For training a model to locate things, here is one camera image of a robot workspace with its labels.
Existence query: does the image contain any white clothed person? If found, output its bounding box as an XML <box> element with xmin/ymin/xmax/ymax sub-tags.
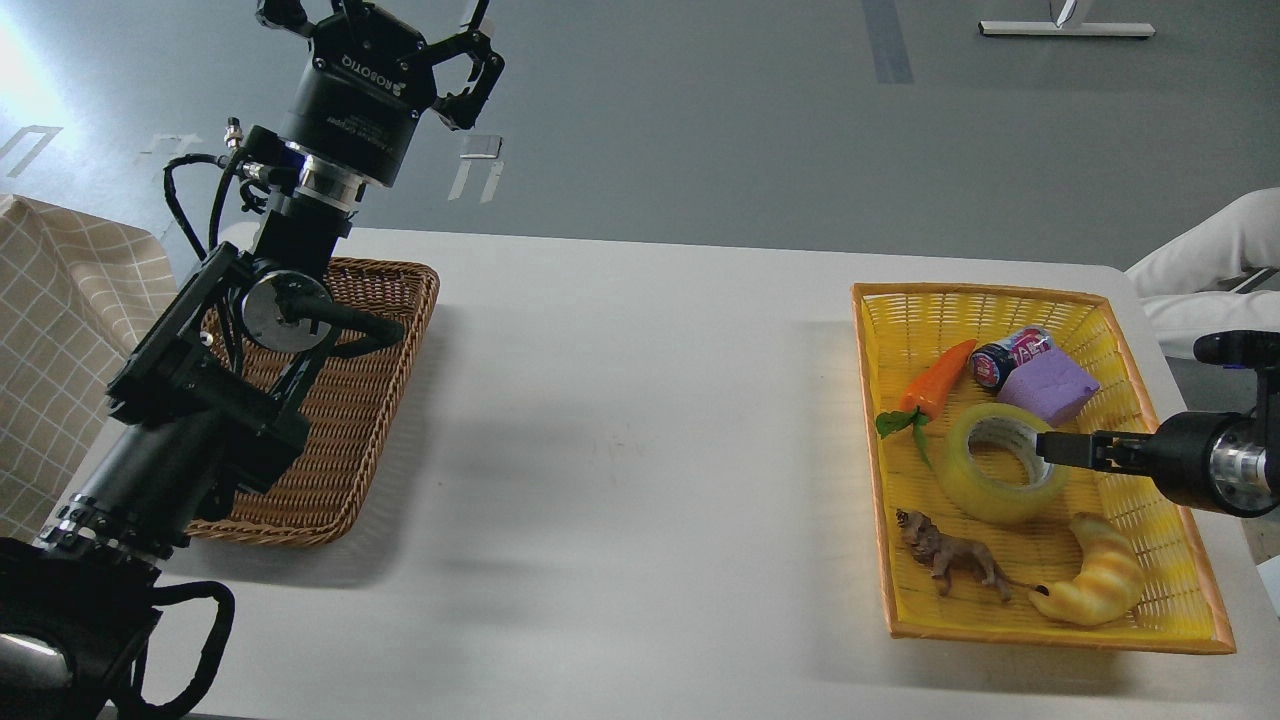
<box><xmin>1124</xmin><ymin>188</ymin><xmax>1279</xmax><ymax>360</ymax></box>

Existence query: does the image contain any brown toy lion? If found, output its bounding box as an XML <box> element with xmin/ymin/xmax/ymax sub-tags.
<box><xmin>895</xmin><ymin>509</ymin><xmax>1036</xmax><ymax>602</ymax></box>

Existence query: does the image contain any beige checked cloth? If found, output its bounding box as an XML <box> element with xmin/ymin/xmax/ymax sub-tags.
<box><xmin>1</xmin><ymin>193</ymin><xmax>177</xmax><ymax>541</ymax></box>

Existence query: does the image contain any small soda can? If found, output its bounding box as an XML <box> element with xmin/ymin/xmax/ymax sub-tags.
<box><xmin>969</xmin><ymin>325</ymin><xmax>1056</xmax><ymax>391</ymax></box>

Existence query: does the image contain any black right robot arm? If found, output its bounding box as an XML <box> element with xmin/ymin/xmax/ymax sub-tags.
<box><xmin>1036</xmin><ymin>331</ymin><xmax>1279</xmax><ymax>518</ymax></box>

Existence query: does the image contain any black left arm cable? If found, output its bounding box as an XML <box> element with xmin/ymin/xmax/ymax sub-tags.
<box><xmin>163</xmin><ymin>118</ymin><xmax>301</xmax><ymax>263</ymax></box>

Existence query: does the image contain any white stand base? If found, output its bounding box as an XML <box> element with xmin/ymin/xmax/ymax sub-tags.
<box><xmin>977</xmin><ymin>1</ymin><xmax>1157</xmax><ymax>40</ymax></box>

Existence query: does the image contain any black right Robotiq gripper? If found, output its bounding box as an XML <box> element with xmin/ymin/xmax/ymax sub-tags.
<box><xmin>1036</xmin><ymin>413</ymin><xmax>1245</xmax><ymax>512</ymax></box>

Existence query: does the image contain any yellow toy croissant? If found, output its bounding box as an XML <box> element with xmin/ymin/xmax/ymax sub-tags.
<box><xmin>1028</xmin><ymin>512</ymin><xmax>1146</xmax><ymax>626</ymax></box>

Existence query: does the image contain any yellow tape roll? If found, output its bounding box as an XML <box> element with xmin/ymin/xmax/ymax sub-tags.
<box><xmin>934</xmin><ymin>402</ymin><xmax>1070</xmax><ymax>525</ymax></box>

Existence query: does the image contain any orange toy carrot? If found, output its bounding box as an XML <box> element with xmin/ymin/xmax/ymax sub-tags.
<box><xmin>873</xmin><ymin>340</ymin><xmax>977</xmax><ymax>469</ymax></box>

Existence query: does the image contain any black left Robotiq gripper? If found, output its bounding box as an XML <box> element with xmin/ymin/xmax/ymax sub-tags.
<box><xmin>256</xmin><ymin>0</ymin><xmax>504</xmax><ymax>187</ymax></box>

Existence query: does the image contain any purple foam block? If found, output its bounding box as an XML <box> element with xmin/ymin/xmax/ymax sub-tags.
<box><xmin>997</xmin><ymin>348</ymin><xmax>1101</xmax><ymax>427</ymax></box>

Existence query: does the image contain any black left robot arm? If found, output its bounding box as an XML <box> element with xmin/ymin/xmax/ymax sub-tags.
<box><xmin>3</xmin><ymin>1</ymin><xmax>506</xmax><ymax>719</ymax></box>

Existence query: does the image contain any brown wicker basket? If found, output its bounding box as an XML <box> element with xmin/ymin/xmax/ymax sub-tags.
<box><xmin>187</xmin><ymin>258</ymin><xmax>440</xmax><ymax>547</ymax></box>

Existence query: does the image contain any yellow plastic basket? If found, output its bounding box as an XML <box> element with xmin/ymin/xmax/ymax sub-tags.
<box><xmin>851</xmin><ymin>283</ymin><xmax>1236</xmax><ymax>653</ymax></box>

